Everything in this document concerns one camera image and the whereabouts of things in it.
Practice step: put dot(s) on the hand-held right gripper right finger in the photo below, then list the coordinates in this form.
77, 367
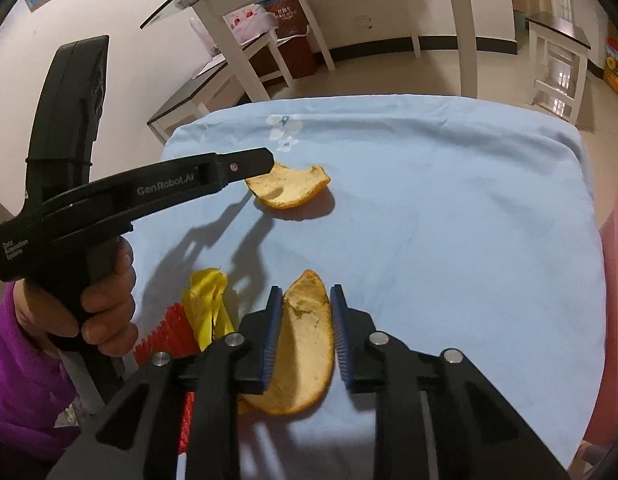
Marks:
341, 350

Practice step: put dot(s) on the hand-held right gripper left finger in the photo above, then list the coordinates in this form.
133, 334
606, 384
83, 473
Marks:
270, 345

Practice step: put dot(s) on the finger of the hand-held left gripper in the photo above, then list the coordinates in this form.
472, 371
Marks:
244, 162

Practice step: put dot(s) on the large orange peel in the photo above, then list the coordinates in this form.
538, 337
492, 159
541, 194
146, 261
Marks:
306, 350

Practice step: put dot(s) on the small orange peel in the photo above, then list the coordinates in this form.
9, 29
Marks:
294, 192

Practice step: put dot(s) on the yellow plastic wrapper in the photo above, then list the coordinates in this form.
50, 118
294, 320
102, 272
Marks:
206, 305

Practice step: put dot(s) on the red foam net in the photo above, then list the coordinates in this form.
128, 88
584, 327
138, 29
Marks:
171, 335

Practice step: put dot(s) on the pink plastic basin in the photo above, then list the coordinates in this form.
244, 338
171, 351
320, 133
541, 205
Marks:
614, 310

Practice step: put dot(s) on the person's left hand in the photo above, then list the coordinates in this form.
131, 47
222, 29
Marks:
111, 310

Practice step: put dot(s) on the white bench with dark top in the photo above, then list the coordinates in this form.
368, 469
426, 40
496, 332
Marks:
189, 105

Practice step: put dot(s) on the white paper sheet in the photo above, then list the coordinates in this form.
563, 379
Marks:
209, 66

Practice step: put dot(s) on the translucent pink plastic bag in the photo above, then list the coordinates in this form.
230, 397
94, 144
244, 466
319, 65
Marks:
206, 37

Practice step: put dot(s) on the pink printed plastic bag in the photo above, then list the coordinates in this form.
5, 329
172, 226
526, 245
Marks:
249, 22

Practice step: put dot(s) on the dark red paper bag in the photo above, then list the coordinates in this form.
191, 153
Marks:
286, 15

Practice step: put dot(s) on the light blue cloth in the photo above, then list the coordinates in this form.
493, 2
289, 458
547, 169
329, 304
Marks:
439, 210

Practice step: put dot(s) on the white table with glass top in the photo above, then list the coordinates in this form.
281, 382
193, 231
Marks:
449, 20

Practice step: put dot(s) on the white stool with dark top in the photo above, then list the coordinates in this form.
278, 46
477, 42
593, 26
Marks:
559, 25

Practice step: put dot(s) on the white wall socket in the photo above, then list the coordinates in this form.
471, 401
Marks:
362, 20

